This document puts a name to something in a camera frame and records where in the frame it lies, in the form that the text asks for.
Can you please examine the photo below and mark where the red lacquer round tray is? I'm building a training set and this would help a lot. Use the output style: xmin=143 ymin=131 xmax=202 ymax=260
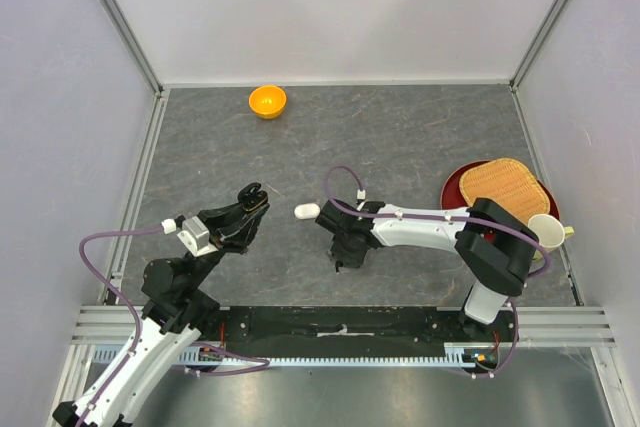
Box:
xmin=440 ymin=160 xmax=561 ymax=220

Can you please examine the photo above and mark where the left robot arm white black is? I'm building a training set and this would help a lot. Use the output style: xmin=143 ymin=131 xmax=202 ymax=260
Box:
xmin=52 ymin=183 xmax=269 ymax=426

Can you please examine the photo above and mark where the white earbud charging case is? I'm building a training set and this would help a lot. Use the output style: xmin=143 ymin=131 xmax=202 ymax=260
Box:
xmin=294 ymin=203 xmax=321 ymax=220

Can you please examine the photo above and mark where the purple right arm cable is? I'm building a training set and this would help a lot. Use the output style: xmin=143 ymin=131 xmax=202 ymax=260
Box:
xmin=324 ymin=165 xmax=554 ymax=298

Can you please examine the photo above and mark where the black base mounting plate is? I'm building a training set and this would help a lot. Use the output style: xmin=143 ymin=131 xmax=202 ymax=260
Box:
xmin=200 ymin=306 xmax=515 ymax=355

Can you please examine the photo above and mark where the pale yellow cup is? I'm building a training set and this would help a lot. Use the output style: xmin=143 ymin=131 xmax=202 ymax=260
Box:
xmin=528 ymin=214 xmax=575 ymax=253

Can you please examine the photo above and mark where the woven bamboo tray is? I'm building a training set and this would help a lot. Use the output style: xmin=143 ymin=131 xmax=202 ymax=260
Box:
xmin=458 ymin=158 xmax=551 ymax=224

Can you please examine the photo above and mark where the slotted cable duct rail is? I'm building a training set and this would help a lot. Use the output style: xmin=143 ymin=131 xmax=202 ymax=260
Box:
xmin=92 ymin=341 xmax=516 ymax=367

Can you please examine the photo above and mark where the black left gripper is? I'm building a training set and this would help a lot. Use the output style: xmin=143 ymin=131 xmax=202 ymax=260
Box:
xmin=186 ymin=193 xmax=270 ymax=290

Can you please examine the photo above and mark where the orange plastic bowl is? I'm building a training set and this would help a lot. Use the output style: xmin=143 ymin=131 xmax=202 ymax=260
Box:
xmin=248 ymin=85 xmax=287 ymax=120

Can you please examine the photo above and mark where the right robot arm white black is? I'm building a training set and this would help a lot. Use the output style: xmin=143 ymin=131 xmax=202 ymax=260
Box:
xmin=315 ymin=198 xmax=539 ymax=341

